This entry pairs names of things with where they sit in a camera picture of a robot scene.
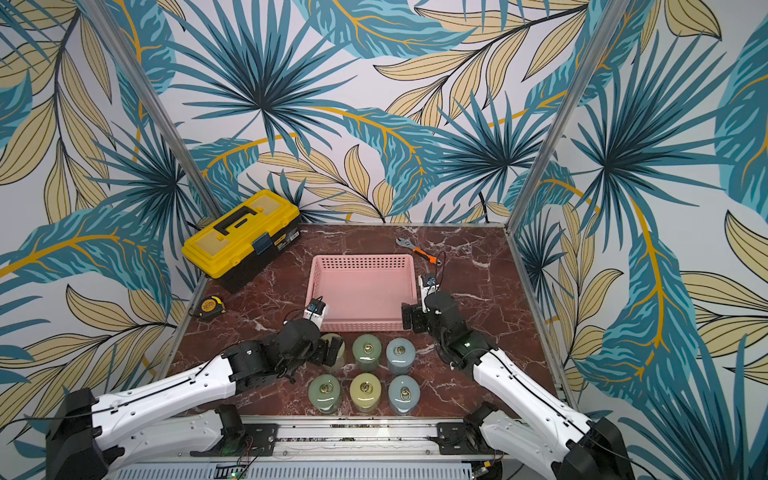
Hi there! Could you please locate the green canister front row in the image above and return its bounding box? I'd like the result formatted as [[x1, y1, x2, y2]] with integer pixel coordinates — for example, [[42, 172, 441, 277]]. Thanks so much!
[[308, 374, 342, 415]]

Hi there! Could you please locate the green canister row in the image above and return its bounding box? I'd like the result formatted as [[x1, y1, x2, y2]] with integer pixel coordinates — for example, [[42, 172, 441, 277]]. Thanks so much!
[[308, 374, 342, 415], [352, 333, 382, 372]]

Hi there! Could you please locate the green canister back row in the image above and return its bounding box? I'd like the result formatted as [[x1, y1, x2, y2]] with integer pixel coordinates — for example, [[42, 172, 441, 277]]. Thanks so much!
[[352, 333, 382, 372]]

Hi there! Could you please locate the blue canister back row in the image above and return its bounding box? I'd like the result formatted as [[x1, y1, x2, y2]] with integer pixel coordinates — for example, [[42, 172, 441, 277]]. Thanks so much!
[[386, 338, 416, 375]]

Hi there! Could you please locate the blue canister row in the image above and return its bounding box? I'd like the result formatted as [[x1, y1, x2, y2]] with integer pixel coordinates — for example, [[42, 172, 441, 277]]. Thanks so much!
[[388, 375, 420, 416], [386, 338, 416, 375]]

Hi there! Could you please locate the yellow-green canister front row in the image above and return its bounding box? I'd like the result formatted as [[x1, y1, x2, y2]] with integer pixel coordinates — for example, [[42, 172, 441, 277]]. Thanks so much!
[[349, 373, 382, 413]]

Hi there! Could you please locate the yellow-green canister row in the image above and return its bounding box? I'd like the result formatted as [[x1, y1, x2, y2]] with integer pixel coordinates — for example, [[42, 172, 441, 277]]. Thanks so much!
[[325, 333, 346, 373], [349, 373, 382, 413]]

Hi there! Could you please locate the blue canister front row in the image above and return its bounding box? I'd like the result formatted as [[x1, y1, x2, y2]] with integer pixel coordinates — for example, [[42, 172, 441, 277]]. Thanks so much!
[[388, 375, 420, 416]]

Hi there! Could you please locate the yellow-green canister back row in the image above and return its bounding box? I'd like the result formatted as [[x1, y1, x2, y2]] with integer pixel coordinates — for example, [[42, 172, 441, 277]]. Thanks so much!
[[325, 333, 346, 373]]

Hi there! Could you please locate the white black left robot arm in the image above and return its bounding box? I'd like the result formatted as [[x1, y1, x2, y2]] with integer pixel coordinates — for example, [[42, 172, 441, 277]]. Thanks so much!
[[45, 318, 341, 479]]

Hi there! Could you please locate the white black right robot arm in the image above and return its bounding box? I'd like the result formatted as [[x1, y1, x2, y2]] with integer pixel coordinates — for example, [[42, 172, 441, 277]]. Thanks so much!
[[401, 290, 635, 479]]

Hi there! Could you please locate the pink perforated plastic basket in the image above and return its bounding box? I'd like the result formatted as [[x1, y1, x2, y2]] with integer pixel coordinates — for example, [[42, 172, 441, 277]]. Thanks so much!
[[306, 254, 417, 333]]

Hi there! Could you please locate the yellow black tape measure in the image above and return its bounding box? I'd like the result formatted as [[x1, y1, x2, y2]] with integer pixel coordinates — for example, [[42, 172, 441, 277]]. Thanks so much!
[[195, 295, 226, 321]]

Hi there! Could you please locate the yellow black plastic toolbox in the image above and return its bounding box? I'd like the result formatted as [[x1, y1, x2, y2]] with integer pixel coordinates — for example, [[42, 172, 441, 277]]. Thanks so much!
[[182, 190, 300, 280]]

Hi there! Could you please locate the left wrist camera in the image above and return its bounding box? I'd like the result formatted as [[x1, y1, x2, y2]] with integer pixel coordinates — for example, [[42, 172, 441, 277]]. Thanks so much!
[[302, 296, 327, 329]]

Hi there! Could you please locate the orange handled adjustable wrench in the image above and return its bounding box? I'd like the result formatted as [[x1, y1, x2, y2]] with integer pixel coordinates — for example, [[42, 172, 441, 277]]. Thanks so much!
[[396, 237, 442, 266]]

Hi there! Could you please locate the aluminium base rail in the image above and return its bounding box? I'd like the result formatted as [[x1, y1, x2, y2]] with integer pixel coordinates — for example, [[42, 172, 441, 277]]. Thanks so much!
[[89, 416, 613, 480]]

